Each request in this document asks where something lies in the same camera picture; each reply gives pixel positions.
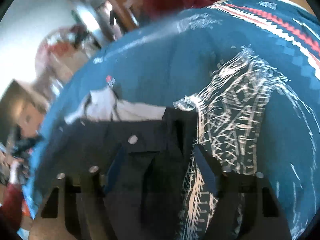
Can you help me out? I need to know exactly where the navy work jacket grey collar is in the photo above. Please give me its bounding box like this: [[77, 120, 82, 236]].
[[23, 86, 197, 239]]

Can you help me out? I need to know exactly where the wooden drawer dresser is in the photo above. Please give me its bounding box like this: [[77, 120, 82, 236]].
[[17, 103, 44, 138]]

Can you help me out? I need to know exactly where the black television screen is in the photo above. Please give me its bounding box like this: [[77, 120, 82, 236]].
[[0, 80, 33, 145]]

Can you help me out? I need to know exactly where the blue patterned bed sheet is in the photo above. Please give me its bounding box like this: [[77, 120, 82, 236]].
[[22, 0, 320, 240]]

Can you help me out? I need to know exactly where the upper cardboard box red print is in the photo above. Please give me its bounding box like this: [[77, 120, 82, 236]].
[[35, 24, 88, 82]]

